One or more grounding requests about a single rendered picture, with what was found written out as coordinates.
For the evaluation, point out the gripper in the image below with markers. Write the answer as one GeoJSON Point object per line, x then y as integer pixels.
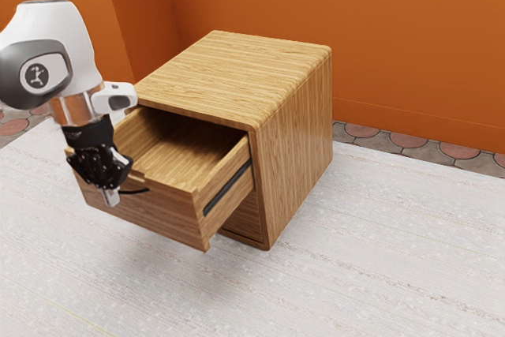
{"type": "Point", "coordinates": [90, 137]}

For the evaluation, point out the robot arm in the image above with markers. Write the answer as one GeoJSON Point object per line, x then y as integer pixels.
{"type": "Point", "coordinates": [51, 49]}

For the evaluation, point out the open wooden drawer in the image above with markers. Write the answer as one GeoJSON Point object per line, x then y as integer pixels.
{"type": "Point", "coordinates": [177, 179]}

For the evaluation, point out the wooden cabinet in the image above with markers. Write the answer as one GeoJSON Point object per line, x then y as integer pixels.
{"type": "Point", "coordinates": [252, 108]}

